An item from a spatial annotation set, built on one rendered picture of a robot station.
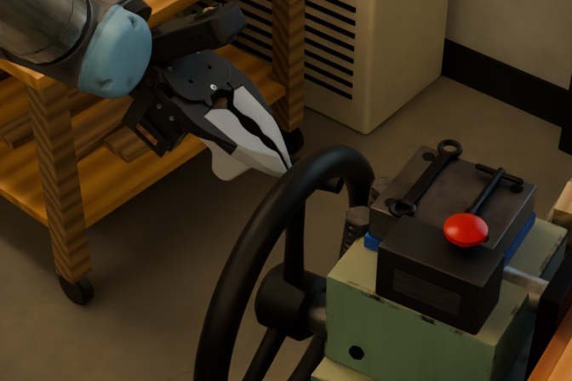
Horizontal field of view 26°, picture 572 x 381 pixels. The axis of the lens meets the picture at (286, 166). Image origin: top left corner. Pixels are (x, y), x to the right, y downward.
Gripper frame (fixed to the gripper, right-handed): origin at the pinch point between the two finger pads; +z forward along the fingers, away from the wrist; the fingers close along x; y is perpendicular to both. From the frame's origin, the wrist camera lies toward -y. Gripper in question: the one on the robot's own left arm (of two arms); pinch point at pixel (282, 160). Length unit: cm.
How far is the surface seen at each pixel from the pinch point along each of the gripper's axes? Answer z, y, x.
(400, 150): 5, 88, -113
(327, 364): 14.6, -4.5, 17.3
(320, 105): -14, 95, -115
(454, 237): 14.4, -21.9, 15.9
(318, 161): 3.1, -8.5, 5.6
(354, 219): 8.5, -13.3, 12.6
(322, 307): 11.5, 1.3, 8.4
